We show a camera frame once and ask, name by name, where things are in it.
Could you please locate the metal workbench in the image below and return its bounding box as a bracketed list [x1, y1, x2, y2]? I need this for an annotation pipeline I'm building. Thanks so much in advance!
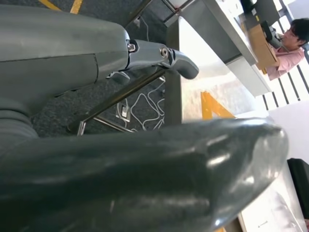
[67, 0, 308, 232]

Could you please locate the white desk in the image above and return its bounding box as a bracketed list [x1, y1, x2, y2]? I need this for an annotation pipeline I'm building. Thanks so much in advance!
[203, 0, 272, 97]

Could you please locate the brown cardboard box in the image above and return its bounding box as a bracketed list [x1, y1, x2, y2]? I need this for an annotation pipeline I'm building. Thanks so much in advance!
[248, 23, 278, 71]

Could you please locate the person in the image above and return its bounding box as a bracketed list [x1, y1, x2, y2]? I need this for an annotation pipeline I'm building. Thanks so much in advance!
[265, 17, 309, 81]

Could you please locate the black carrying case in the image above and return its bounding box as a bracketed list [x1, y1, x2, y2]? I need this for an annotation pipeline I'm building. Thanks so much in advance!
[286, 157, 309, 220]

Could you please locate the white floor cable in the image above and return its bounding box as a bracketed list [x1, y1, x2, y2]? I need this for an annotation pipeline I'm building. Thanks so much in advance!
[140, 16, 150, 42]
[130, 79, 166, 132]

